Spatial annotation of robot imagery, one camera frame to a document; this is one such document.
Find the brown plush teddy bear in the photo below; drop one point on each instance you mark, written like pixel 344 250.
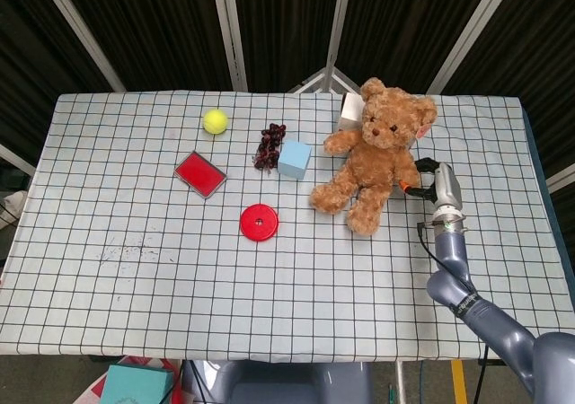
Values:
pixel 377 161

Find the white cardboard box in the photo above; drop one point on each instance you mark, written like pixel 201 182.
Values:
pixel 351 110

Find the white triangular frame bracket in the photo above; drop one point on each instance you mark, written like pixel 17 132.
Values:
pixel 321 81

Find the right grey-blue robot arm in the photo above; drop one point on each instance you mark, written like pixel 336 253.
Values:
pixel 476 305

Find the red round disc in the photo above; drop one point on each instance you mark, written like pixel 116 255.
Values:
pixel 259 222

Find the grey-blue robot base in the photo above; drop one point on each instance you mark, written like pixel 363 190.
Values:
pixel 287 383

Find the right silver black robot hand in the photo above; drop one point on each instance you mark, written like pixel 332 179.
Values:
pixel 447 188

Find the white blue checked tablecloth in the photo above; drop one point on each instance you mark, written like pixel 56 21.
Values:
pixel 179 287

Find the light blue cube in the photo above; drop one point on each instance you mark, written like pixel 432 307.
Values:
pixel 294 159

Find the teal box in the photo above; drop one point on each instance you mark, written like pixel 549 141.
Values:
pixel 135 383

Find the dark purple grape bunch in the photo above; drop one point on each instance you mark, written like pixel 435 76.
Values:
pixel 268 148

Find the yellow tennis ball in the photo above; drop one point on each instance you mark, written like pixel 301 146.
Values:
pixel 215 121

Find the red rectangular ink pad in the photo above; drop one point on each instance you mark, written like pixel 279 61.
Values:
pixel 200 173

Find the white metal frame post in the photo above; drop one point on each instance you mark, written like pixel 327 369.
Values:
pixel 231 31
pixel 81 31
pixel 471 31
pixel 334 27

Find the white shoe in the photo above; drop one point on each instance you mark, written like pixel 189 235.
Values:
pixel 11 208

